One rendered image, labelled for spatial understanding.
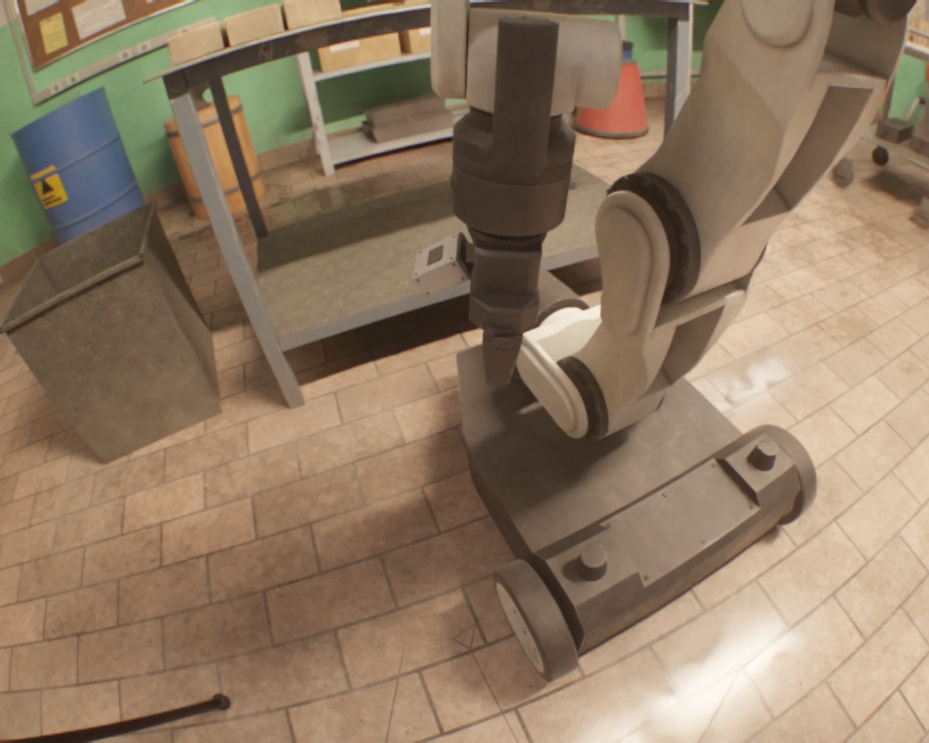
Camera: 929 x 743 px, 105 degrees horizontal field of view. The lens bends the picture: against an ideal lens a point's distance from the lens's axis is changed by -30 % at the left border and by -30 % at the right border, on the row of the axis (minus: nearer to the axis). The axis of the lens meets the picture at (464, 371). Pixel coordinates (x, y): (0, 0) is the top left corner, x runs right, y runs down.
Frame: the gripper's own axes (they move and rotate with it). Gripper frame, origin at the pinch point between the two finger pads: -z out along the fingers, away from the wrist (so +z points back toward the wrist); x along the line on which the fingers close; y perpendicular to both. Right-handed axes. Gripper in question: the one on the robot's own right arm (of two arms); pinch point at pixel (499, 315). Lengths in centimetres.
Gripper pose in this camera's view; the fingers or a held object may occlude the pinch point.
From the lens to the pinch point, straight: 46.1
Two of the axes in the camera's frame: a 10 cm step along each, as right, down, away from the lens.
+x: -0.4, 7.2, -6.9
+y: 10.0, 0.4, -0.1
